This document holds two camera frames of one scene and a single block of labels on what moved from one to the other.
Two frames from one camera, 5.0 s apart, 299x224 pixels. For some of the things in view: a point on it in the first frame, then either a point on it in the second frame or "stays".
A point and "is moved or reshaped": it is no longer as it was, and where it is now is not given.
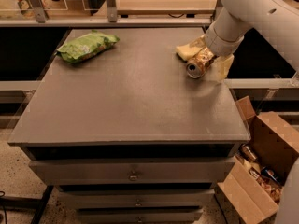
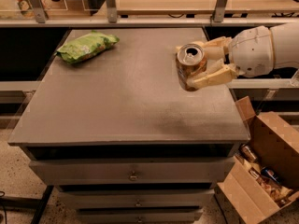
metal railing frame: [38, 17] stays
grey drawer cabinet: [130, 136] stays
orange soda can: [197, 65] is moved or reshaped
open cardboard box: [254, 186] stays
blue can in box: [269, 173] stays
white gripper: [221, 46] to [251, 51]
